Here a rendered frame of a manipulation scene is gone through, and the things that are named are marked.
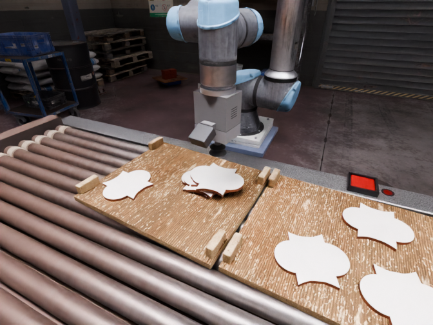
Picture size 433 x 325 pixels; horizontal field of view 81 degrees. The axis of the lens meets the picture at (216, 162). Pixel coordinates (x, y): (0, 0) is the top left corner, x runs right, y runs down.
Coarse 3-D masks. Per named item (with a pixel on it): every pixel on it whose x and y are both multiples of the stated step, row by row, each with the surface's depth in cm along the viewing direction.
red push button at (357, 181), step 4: (352, 176) 73; (356, 176) 73; (352, 180) 72; (356, 180) 72; (360, 180) 72; (364, 180) 72; (368, 180) 72; (372, 180) 72; (352, 184) 70; (356, 184) 70; (360, 184) 70; (364, 184) 70; (368, 184) 70; (372, 184) 70; (368, 188) 69; (372, 188) 69
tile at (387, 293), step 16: (384, 272) 46; (368, 288) 43; (384, 288) 43; (400, 288) 43; (416, 288) 43; (432, 288) 43; (368, 304) 41; (384, 304) 41; (400, 304) 41; (416, 304) 41; (432, 304) 41; (400, 320) 39; (416, 320) 39; (432, 320) 39
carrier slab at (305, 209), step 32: (288, 192) 66; (320, 192) 66; (256, 224) 56; (288, 224) 56; (320, 224) 56; (416, 224) 56; (256, 256) 49; (352, 256) 49; (384, 256) 49; (416, 256) 49; (256, 288) 45; (288, 288) 44; (320, 288) 44; (352, 288) 44; (352, 320) 39; (384, 320) 39
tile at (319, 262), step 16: (304, 240) 52; (320, 240) 52; (288, 256) 48; (304, 256) 48; (320, 256) 48; (336, 256) 48; (288, 272) 46; (304, 272) 46; (320, 272) 46; (336, 272) 46; (336, 288) 44
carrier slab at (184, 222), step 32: (160, 160) 80; (192, 160) 80; (224, 160) 80; (96, 192) 66; (160, 192) 66; (192, 192) 66; (256, 192) 66; (128, 224) 57; (160, 224) 56; (192, 224) 56; (224, 224) 56; (192, 256) 50
